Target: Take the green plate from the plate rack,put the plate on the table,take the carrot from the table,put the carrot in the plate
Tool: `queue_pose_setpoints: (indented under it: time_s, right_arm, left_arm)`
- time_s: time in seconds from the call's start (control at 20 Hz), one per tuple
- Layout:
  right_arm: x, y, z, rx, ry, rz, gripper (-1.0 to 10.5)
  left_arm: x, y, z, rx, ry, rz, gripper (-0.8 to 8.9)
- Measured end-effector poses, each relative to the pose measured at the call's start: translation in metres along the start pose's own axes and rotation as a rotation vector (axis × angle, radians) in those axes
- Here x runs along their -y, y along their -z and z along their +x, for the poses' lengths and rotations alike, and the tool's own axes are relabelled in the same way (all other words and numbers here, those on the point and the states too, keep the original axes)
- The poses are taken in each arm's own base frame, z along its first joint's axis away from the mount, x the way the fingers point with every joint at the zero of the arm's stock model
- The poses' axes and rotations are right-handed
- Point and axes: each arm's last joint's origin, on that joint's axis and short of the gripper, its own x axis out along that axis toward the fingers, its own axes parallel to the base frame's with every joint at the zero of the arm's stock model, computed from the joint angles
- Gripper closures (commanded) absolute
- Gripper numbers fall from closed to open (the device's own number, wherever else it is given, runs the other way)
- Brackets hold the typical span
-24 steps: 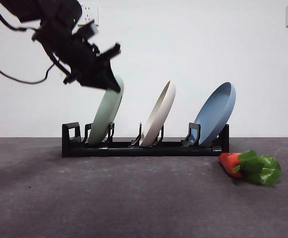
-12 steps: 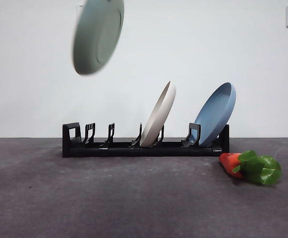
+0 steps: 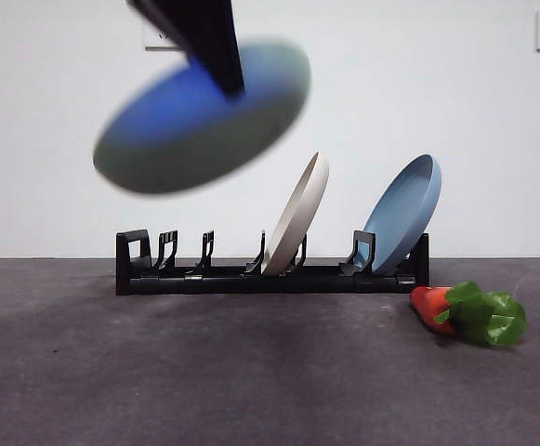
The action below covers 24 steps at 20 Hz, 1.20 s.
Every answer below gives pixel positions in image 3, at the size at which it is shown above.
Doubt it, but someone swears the cream white plate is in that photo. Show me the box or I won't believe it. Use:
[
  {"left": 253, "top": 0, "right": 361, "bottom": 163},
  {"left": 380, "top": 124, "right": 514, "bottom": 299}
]
[{"left": 260, "top": 151, "right": 331, "bottom": 275}]

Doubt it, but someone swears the pale green plate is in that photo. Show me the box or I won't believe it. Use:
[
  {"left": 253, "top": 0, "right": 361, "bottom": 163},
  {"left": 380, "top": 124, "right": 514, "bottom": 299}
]
[{"left": 92, "top": 36, "right": 311, "bottom": 196}]

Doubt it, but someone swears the orange carrot with green leaves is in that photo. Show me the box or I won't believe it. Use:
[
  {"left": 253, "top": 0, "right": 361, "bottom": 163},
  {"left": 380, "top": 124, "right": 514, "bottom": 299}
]
[{"left": 410, "top": 281, "right": 528, "bottom": 348}]

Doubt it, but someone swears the light blue plate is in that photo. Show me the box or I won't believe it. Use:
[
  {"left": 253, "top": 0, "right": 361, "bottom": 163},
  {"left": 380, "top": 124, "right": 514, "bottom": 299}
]
[{"left": 362, "top": 153, "right": 442, "bottom": 275}]

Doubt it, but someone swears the black plate rack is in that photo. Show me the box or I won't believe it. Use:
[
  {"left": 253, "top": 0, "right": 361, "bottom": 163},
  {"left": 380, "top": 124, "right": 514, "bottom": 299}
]
[{"left": 114, "top": 229, "right": 431, "bottom": 296}]

